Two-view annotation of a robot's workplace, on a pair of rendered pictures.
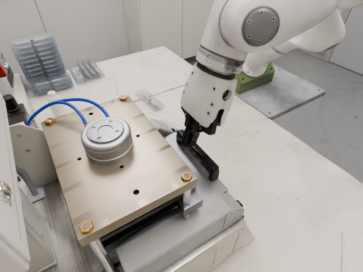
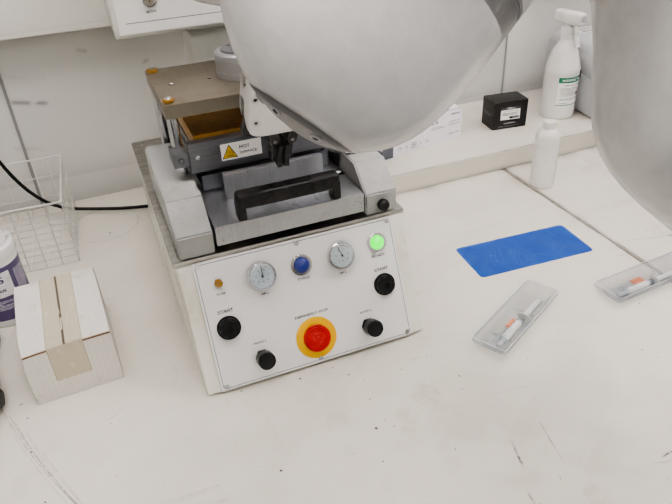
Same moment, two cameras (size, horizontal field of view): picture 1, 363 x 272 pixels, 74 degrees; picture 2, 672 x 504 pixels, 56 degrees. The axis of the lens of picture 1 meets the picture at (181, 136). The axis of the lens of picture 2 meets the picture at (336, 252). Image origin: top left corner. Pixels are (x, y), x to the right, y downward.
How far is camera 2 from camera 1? 1.00 m
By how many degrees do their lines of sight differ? 76
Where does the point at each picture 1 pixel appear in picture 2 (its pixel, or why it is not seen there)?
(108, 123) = not seen: hidden behind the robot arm
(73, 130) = not seen: hidden behind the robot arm
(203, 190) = (224, 208)
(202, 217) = (172, 183)
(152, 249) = (158, 157)
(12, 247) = (114, 14)
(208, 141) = (489, 376)
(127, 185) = (182, 80)
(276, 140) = not seen: outside the picture
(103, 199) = (175, 74)
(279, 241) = (187, 432)
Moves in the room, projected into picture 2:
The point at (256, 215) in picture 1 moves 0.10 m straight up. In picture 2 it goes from (253, 415) to (244, 360)
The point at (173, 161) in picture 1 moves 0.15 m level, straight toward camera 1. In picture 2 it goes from (196, 97) to (93, 96)
